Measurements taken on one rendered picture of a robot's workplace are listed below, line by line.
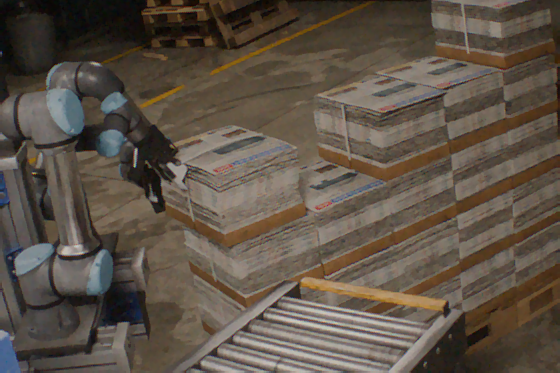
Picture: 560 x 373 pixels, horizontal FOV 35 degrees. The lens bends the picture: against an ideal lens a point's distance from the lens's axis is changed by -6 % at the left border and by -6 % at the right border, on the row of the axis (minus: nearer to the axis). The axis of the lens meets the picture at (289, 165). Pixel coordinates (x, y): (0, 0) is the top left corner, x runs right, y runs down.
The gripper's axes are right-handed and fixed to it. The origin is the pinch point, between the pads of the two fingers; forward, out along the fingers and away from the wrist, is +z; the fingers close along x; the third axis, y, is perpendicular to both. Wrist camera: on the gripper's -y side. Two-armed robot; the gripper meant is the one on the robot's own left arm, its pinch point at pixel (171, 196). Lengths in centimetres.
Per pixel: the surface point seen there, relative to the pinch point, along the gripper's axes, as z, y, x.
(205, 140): 16.8, 20.7, 7.8
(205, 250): 22.1, -12.1, -2.1
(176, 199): 18.5, 6.2, -6.8
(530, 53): 48, 24, 128
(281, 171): 46, 14, 16
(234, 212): 45.7, 7.5, -2.0
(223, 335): 84, -5, -32
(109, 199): -239, -85, 66
